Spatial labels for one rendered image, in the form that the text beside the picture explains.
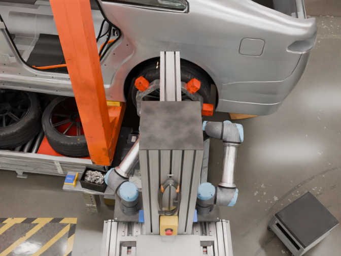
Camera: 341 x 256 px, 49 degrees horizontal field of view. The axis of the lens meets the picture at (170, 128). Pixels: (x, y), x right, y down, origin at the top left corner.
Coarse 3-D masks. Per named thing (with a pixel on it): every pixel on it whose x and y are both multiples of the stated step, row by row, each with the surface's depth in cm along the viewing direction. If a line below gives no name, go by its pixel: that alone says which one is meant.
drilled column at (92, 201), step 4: (84, 196) 322; (88, 196) 321; (92, 196) 320; (96, 196) 330; (84, 200) 328; (88, 200) 327; (92, 200) 326; (96, 200) 332; (88, 204) 333; (92, 204) 332; (96, 204) 334; (88, 208) 340; (92, 208) 339; (96, 208) 338
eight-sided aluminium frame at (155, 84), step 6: (150, 84) 297; (156, 84) 290; (186, 84) 293; (150, 90) 296; (186, 90) 292; (138, 96) 303; (144, 96) 302; (192, 96) 296; (198, 96) 301; (138, 102) 309; (138, 108) 315; (138, 114) 320
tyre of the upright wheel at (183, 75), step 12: (156, 60) 303; (180, 60) 300; (144, 72) 302; (156, 72) 293; (180, 72) 292; (192, 72) 297; (204, 72) 311; (204, 84) 304; (132, 96) 316; (204, 96) 306
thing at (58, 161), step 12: (0, 156) 340; (12, 156) 337; (24, 156) 334; (36, 156) 334; (48, 156) 335; (60, 156) 335; (60, 168) 342; (72, 168) 340; (84, 168) 338; (96, 168) 335
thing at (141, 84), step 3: (138, 78) 296; (141, 78) 293; (144, 78) 296; (135, 81) 297; (138, 81) 293; (141, 81) 292; (144, 81) 295; (147, 81) 298; (135, 84) 294; (138, 84) 292; (141, 84) 292; (144, 84) 293; (147, 84) 296; (138, 87) 295; (141, 87) 295; (144, 87) 294; (147, 87) 295; (141, 90) 297; (144, 90) 297
